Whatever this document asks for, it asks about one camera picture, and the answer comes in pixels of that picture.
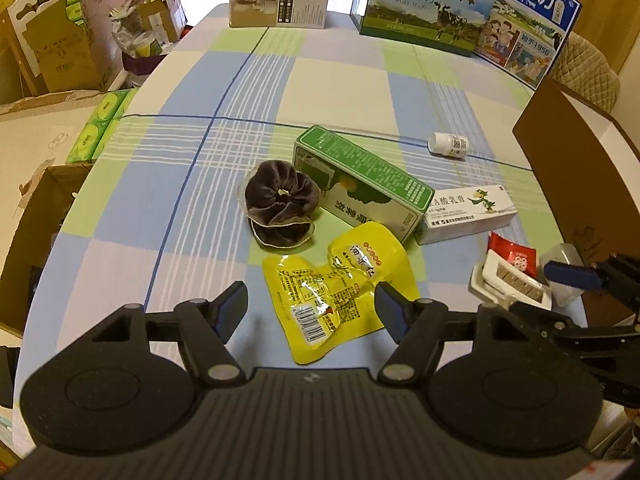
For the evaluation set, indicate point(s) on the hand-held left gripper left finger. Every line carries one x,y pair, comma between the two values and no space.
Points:
232,306

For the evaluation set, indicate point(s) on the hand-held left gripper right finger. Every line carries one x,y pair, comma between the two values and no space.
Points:
391,311

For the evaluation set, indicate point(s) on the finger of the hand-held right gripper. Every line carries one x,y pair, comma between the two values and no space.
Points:
595,337
570,275

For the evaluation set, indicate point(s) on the yellow snack pouch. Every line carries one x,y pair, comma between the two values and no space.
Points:
345,280

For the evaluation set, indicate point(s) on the red snack packet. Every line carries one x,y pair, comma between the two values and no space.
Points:
515,255

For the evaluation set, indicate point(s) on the white tray with brown pieces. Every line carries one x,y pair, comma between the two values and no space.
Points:
505,280

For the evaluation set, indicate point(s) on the brown cardboard box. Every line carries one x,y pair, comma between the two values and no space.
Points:
575,160

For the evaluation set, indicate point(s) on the dark brown velvet scrunchie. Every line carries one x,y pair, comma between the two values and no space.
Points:
280,200

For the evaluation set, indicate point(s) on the white ointment box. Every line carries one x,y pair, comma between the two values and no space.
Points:
465,215

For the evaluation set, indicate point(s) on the green medicine box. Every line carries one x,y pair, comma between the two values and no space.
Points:
360,180

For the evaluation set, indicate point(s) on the checked tablecloth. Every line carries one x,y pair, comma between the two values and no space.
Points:
210,170

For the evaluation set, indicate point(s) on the white pill bottle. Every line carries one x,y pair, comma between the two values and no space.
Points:
447,145

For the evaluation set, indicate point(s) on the beige quilted chair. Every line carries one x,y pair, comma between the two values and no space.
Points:
592,70

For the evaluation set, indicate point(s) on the large open cardboard box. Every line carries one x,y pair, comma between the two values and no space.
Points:
35,230

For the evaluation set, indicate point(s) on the green tissue multipack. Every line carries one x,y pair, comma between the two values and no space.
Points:
97,127

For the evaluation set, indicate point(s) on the blue milk carton box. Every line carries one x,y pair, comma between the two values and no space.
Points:
535,25

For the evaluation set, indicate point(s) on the purple bin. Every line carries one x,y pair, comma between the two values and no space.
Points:
142,64

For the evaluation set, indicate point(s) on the flat white cardboard sheet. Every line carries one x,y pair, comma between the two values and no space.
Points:
35,135

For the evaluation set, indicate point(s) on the green milk carton box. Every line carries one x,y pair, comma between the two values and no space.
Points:
420,5

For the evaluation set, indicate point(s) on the cardboard carrier box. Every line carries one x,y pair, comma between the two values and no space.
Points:
55,45

